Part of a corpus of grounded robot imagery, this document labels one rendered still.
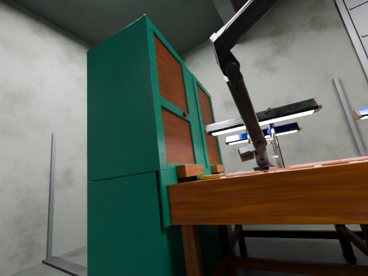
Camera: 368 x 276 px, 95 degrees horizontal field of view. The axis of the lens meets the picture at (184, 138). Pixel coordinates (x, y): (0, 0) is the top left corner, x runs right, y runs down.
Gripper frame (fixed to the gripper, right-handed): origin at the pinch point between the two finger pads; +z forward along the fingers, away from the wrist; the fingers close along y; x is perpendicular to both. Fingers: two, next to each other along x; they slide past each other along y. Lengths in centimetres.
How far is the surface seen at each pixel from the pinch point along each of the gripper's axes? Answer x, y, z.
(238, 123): -24.0, 8.8, -18.7
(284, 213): 29.1, -3.7, -13.1
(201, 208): 27.0, 28.1, -14.5
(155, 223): 33, 51, -14
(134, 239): 39, 64, -9
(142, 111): -11, 54, -50
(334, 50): -233, -121, 44
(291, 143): -148, -43, 130
